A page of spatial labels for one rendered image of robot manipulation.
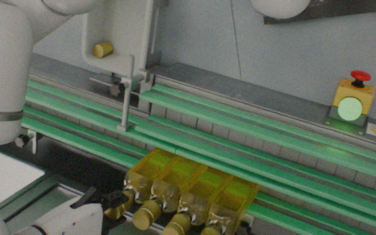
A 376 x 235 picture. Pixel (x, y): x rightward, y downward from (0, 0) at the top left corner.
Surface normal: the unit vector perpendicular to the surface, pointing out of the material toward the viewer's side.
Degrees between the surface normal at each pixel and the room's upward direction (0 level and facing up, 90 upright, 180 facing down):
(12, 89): 80
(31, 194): 90
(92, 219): 74
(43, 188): 90
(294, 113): 90
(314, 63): 0
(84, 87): 90
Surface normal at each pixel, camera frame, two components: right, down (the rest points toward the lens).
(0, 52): 0.53, 0.25
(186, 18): -0.39, 0.33
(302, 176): 0.15, -0.90
